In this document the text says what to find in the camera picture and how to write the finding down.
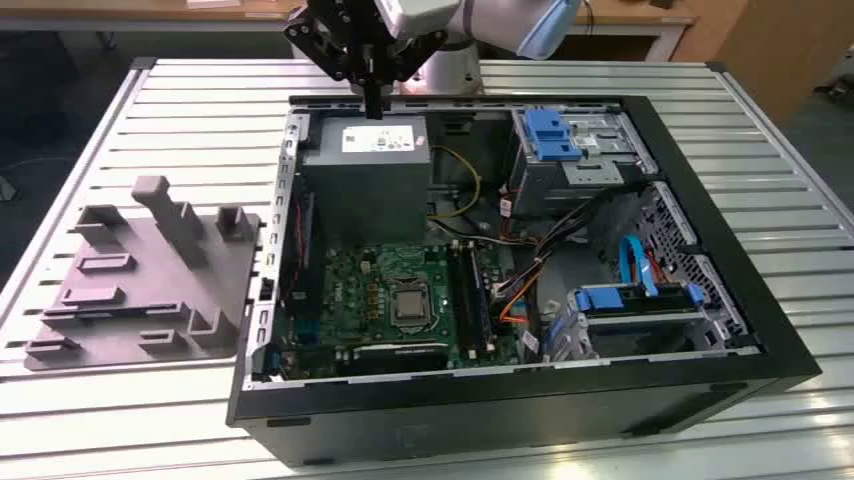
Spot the green motherboard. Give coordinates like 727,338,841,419
276,242,535,376

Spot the grey power supply unit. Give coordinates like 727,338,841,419
296,115,432,249

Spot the black RAM slot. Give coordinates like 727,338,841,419
447,241,470,360

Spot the wooden cabinet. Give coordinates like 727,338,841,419
690,0,854,126

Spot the CPU socket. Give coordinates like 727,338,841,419
384,279,442,334

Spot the orange red wire bundle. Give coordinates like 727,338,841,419
498,294,535,327

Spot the grey parts rack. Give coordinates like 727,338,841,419
23,174,266,372

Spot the black open PC case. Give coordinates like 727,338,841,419
224,93,823,469

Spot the blue drive bay latch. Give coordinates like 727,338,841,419
525,108,581,162

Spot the metal drive cage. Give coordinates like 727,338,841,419
510,107,659,216

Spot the metal disk bay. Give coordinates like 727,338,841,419
566,289,762,359

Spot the wooden desk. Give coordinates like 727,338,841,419
0,0,699,62

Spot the black graphics card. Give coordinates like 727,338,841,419
332,339,452,377

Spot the blue disk wire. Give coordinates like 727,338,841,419
618,234,662,296

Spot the yellow wire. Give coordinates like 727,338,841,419
428,144,483,220

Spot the black cable bundle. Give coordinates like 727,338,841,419
530,187,646,266

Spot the silver CPU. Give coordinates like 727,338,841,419
392,291,432,321

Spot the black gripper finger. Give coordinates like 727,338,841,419
282,11,378,120
374,31,450,120

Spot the hard disk in blue carrier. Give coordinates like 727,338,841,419
574,282,703,315

